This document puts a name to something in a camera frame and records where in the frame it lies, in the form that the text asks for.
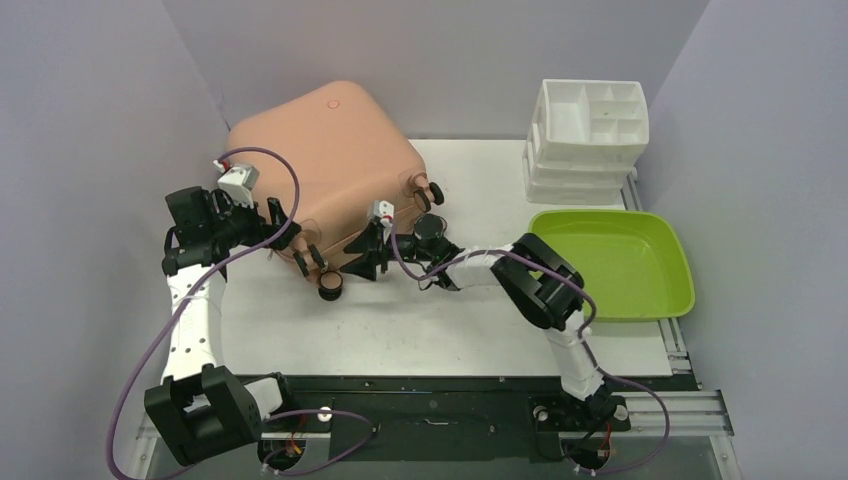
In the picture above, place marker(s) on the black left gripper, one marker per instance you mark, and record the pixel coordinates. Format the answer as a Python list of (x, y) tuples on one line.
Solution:
[(262, 230)]

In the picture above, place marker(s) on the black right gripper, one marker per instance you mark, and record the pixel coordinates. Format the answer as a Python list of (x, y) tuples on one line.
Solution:
[(382, 248)]

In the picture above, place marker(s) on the pink hard-shell suitcase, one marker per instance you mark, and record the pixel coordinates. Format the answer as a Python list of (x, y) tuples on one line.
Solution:
[(340, 152)]

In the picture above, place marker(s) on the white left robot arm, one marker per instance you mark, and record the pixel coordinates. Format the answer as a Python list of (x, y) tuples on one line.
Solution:
[(201, 409)]

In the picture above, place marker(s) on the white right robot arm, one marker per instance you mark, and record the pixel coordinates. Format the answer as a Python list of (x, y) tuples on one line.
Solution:
[(546, 290)]

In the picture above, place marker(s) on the white drawer organizer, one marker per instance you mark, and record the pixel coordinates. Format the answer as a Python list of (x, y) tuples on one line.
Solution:
[(584, 140)]

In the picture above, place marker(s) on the green plastic tray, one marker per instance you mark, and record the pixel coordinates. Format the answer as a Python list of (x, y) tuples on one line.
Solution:
[(633, 263)]

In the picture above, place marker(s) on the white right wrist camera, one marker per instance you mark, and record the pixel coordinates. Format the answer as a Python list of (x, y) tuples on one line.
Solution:
[(383, 212)]

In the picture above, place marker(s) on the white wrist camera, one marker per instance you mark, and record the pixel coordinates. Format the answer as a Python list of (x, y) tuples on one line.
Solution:
[(238, 183), (383, 212)]

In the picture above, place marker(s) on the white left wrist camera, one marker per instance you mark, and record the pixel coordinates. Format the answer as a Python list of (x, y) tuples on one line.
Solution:
[(238, 183)]

